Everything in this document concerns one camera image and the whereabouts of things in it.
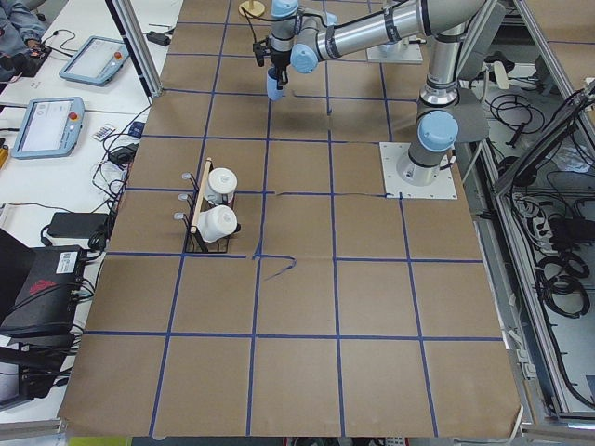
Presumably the aluminium frame post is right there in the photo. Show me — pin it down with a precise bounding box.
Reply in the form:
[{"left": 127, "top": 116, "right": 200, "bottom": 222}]
[{"left": 105, "top": 0, "right": 162, "bottom": 98}]

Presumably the black power adapter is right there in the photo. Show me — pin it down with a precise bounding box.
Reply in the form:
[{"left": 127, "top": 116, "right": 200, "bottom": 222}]
[{"left": 146, "top": 31, "right": 171, "bottom": 46}]

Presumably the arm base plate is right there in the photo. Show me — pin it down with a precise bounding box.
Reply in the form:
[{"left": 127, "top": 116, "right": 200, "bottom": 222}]
[
  {"left": 366, "top": 40, "right": 423, "bottom": 65},
  {"left": 379, "top": 142, "right": 457, "bottom": 200}
]

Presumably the far teach pendant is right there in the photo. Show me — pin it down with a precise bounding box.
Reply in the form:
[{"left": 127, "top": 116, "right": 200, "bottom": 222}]
[{"left": 59, "top": 35, "right": 129, "bottom": 86}]

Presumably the near teach pendant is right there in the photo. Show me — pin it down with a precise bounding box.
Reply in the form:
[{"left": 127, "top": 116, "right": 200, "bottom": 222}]
[{"left": 10, "top": 97, "right": 85, "bottom": 159}]

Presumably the black computer case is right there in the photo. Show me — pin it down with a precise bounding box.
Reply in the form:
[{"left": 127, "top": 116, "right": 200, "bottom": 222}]
[{"left": 1, "top": 230, "right": 89, "bottom": 339}]

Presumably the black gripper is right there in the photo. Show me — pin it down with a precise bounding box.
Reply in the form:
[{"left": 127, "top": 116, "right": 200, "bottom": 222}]
[{"left": 253, "top": 38, "right": 291, "bottom": 89}]

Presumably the black electronics box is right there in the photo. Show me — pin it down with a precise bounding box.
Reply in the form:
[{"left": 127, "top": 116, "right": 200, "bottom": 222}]
[{"left": 40, "top": 212, "right": 108, "bottom": 246}]

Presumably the white mug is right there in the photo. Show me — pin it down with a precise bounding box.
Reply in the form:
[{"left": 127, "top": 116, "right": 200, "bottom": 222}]
[
  {"left": 205, "top": 167, "right": 238, "bottom": 205},
  {"left": 198, "top": 205, "right": 238, "bottom": 243}
]

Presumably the white mug near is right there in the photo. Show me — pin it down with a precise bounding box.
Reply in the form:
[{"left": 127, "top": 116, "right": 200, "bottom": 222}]
[{"left": 198, "top": 205, "right": 238, "bottom": 243}]

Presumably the wooden mug tree stand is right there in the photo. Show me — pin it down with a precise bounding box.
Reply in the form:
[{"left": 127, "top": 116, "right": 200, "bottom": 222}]
[{"left": 238, "top": 0, "right": 266, "bottom": 17}]

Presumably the light blue plastic cup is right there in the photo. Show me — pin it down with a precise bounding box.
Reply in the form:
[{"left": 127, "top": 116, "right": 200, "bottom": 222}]
[{"left": 266, "top": 67, "right": 285, "bottom": 101}]

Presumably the grey office chair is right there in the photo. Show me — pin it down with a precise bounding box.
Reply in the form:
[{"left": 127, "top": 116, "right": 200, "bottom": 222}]
[{"left": 453, "top": 50, "right": 512, "bottom": 145}]

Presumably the black wire cup rack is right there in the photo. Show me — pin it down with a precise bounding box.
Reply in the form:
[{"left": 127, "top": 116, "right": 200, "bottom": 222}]
[{"left": 173, "top": 158, "right": 241, "bottom": 254}]

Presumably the teach pendant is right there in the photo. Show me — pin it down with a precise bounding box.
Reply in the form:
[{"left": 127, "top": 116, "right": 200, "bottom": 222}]
[
  {"left": 59, "top": 35, "right": 129, "bottom": 86},
  {"left": 10, "top": 97, "right": 85, "bottom": 159}
]

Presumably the white mug far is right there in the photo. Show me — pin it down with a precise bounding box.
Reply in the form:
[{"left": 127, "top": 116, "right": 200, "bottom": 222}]
[{"left": 205, "top": 167, "right": 238, "bottom": 205}]

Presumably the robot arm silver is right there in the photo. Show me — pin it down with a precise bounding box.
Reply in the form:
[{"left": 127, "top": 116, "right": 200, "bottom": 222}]
[{"left": 253, "top": 0, "right": 483, "bottom": 187}]

